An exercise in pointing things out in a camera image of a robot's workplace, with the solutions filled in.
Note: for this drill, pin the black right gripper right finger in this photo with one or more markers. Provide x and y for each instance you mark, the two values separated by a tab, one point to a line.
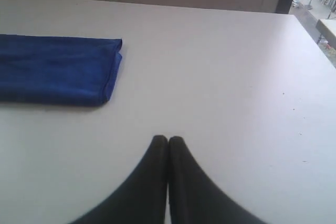
194	197

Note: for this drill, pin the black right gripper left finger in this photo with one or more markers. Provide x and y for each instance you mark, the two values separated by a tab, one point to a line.
141	198

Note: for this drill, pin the blue towel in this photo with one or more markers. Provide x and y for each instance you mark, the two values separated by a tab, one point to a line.
59	70

